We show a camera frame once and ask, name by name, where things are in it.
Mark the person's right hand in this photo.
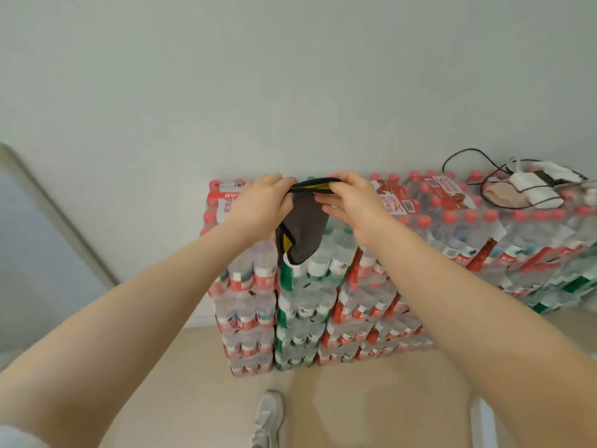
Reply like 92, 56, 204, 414
313, 171, 397, 250

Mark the person's left hand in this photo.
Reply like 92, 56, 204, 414
226, 174, 299, 243

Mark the dark grey cleaning cloth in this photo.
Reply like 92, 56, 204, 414
275, 177, 344, 268

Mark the person's left forearm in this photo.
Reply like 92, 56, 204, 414
0, 223, 262, 448

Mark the person's right forearm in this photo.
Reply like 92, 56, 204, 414
368, 223, 597, 448

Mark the stack of water bottle packs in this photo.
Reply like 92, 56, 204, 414
200, 170, 597, 378

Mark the pink packet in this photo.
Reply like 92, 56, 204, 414
481, 181, 528, 208

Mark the white charger adapter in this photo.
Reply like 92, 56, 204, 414
508, 171, 565, 210

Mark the white sneaker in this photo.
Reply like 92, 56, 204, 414
250, 390, 285, 448

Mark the framed whiteboard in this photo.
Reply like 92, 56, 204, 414
0, 142, 120, 365

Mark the white shirt sleeve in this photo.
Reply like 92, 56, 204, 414
0, 424, 52, 448

